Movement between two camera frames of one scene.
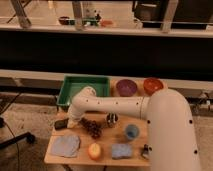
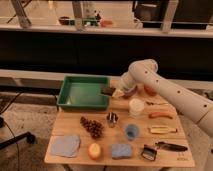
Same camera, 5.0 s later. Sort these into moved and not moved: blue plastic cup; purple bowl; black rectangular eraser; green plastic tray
Moved: black rectangular eraser
Not moved: purple bowl; green plastic tray; blue plastic cup
